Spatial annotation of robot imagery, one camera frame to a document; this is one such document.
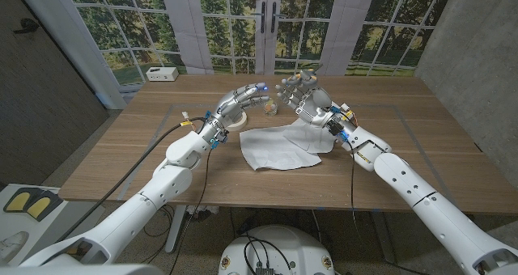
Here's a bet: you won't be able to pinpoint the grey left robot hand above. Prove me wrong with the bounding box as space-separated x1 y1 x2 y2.
200 82 270 145

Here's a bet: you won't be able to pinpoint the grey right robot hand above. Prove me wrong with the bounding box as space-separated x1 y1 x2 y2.
274 69 357 138

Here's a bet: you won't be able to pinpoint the white masking tape roll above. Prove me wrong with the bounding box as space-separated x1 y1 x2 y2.
231 109 248 132

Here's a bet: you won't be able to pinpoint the scissors with yellow handles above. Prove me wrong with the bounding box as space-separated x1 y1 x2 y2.
289 63 325 86

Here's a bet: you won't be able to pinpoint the large white paper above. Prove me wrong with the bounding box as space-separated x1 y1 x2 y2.
239 125 323 171

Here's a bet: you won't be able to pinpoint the clear drinking glass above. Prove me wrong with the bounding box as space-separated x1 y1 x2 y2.
261 98 281 116

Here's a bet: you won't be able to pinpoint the printed window backdrop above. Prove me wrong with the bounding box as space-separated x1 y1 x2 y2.
64 0 456 86

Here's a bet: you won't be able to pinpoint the white socket box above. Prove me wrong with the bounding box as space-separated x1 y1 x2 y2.
145 66 180 83

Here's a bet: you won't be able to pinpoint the crumpled white rag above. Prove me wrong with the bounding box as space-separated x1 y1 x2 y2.
188 205 219 222

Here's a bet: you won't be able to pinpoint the white table leg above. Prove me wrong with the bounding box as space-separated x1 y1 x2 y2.
164 205 188 255

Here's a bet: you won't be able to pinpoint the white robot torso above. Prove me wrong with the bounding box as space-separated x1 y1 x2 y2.
218 225 336 275

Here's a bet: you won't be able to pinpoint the grey table leg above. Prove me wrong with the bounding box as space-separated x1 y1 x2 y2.
371 210 397 264

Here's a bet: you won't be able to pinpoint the dark wooden door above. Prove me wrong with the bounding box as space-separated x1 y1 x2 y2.
0 0 110 187

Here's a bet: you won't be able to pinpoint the white floor platform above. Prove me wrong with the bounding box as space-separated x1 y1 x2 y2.
0 183 102 264

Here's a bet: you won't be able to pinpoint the black pedal with yellow pads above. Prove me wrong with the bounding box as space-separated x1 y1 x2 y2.
2 188 64 223

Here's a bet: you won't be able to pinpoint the white shoe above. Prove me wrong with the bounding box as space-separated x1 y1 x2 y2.
0 231 30 264

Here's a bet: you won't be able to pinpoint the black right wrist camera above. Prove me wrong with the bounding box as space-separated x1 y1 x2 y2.
326 119 346 138

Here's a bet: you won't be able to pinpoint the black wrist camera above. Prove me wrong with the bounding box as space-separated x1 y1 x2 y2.
326 119 346 138
213 128 231 146

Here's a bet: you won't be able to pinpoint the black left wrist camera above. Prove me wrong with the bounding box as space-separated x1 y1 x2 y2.
213 128 231 146

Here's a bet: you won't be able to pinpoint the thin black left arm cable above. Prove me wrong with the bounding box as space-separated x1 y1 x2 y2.
168 147 212 275

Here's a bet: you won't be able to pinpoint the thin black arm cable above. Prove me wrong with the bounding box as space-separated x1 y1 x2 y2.
168 147 212 275
348 145 432 275

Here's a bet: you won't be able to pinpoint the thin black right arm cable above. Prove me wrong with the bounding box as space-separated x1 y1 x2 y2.
348 145 432 275

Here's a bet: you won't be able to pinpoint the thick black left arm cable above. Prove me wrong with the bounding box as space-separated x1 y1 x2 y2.
56 116 208 243

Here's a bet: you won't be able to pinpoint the black torso cable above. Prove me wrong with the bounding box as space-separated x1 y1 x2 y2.
241 234 293 275

